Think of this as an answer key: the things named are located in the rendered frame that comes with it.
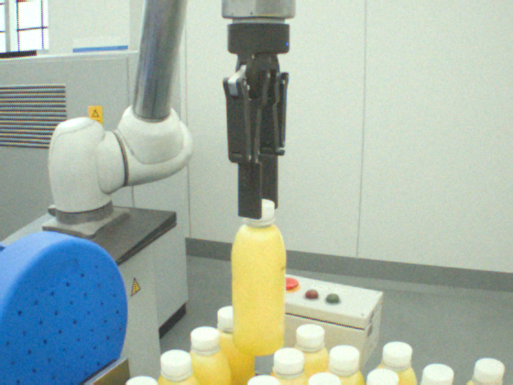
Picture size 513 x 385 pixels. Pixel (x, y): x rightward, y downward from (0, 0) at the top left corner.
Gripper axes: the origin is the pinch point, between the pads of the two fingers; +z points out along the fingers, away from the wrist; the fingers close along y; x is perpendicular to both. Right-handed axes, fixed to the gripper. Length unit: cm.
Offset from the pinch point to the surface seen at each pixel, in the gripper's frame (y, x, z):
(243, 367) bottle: -1.6, -3.3, 28.5
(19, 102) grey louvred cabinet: -114, -186, 8
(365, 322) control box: -11.4, 12.1, 22.0
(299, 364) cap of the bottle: 4.5, 8.1, 21.1
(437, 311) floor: -236, -3, 131
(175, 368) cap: 12.6, -5.3, 21.2
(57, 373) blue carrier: 16.4, -23.9, 26.6
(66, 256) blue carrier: 11.2, -23.9, 10.1
